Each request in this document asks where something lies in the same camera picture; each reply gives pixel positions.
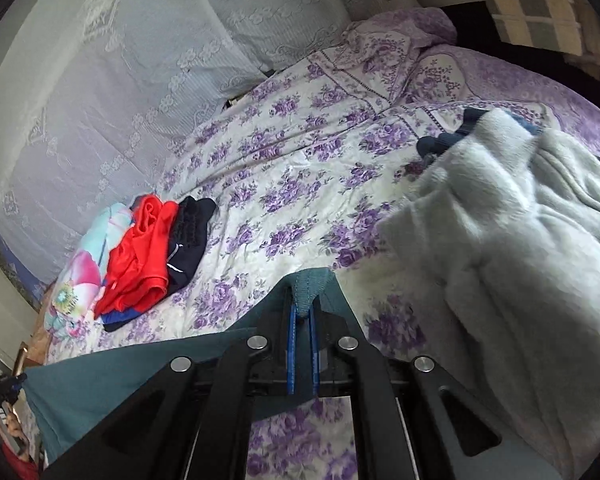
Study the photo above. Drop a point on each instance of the bed with purple floral sheet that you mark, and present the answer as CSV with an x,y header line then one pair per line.
x,y
290,185

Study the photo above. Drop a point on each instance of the red garment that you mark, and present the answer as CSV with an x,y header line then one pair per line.
x,y
140,255

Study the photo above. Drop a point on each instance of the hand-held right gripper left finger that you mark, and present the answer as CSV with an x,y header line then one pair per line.
x,y
292,350

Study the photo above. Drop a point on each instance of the black garment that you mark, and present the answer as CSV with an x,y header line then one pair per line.
x,y
190,240

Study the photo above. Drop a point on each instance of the grey fleece blanket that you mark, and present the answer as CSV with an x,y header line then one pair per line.
x,y
505,240

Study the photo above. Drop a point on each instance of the dark blue garment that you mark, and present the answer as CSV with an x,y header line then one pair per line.
x,y
432,145

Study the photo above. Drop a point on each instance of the folded turquoise floral quilt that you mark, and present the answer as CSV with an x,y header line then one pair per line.
x,y
87,255

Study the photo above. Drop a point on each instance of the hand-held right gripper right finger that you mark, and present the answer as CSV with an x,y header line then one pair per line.
x,y
314,360

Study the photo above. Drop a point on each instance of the teal pants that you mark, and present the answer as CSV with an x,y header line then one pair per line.
x,y
130,375

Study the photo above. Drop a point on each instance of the checked pillow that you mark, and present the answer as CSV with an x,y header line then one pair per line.
x,y
525,5

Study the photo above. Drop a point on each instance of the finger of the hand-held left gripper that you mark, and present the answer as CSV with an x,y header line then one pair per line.
x,y
5,386

